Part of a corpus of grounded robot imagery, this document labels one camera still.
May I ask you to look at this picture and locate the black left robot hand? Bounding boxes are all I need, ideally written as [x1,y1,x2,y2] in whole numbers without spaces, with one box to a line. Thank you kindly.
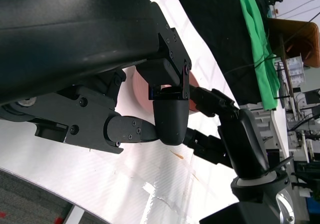
[0,0,193,155]

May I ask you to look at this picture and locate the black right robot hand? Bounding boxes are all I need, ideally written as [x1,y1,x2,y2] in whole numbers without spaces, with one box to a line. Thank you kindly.
[183,84,270,179]

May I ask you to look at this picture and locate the white blue printed carton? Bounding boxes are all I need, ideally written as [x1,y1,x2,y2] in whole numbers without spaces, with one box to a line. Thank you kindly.
[284,55,305,85]

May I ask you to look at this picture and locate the blue plastic crate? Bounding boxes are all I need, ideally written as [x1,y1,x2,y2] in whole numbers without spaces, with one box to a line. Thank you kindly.
[306,196,320,214]

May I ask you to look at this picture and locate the green cloth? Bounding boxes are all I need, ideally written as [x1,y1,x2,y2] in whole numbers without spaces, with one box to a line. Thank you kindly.
[233,0,281,111]

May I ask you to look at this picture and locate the black backdrop cloth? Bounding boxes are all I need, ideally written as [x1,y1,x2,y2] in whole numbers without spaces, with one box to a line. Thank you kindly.
[171,0,264,105]

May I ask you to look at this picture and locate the brown open bin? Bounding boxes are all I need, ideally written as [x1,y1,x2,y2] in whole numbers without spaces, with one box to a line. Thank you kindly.
[265,17,320,69]

